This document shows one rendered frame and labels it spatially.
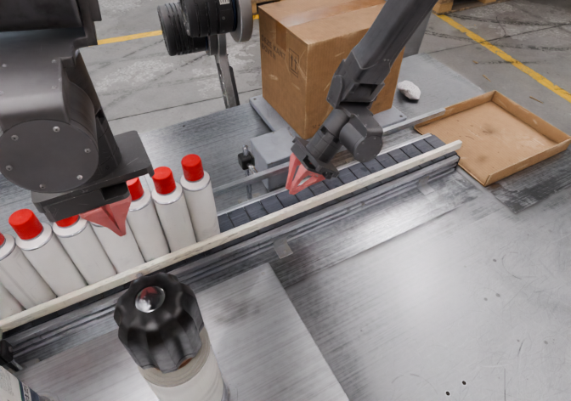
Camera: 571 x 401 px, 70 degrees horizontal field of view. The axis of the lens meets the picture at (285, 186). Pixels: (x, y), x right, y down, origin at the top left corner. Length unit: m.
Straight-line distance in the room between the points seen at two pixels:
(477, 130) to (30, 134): 1.13
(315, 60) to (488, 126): 0.56
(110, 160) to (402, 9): 0.46
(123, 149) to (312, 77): 0.64
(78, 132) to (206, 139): 0.87
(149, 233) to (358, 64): 0.46
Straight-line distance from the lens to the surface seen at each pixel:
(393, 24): 0.67
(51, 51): 0.32
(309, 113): 1.04
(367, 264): 0.86
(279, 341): 0.71
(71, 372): 0.77
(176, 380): 0.51
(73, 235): 0.70
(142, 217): 0.72
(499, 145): 1.23
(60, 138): 0.29
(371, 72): 0.71
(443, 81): 1.45
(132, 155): 0.41
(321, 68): 0.99
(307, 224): 0.87
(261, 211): 0.87
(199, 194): 0.71
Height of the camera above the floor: 1.53
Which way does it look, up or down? 46 degrees down
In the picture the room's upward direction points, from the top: straight up
